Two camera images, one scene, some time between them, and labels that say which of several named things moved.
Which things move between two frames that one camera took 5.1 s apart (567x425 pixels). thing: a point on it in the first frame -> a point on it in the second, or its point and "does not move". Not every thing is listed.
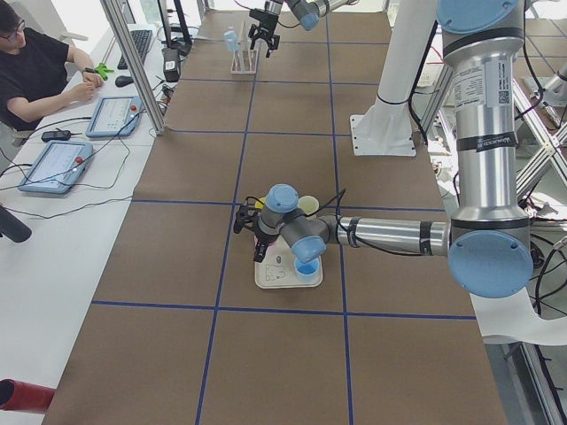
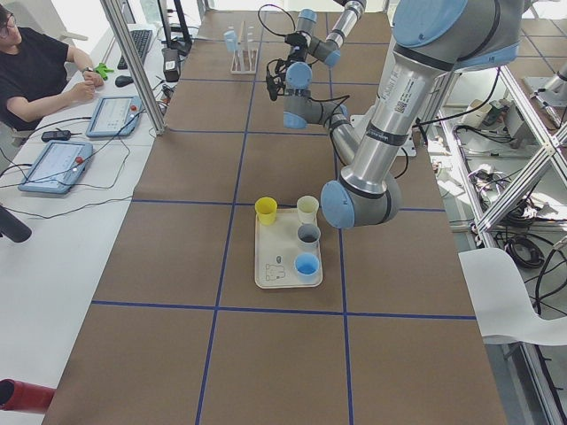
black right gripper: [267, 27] -> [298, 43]
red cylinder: [21, 396] does not move
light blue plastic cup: [231, 40] does not move
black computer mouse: [123, 81] does not move
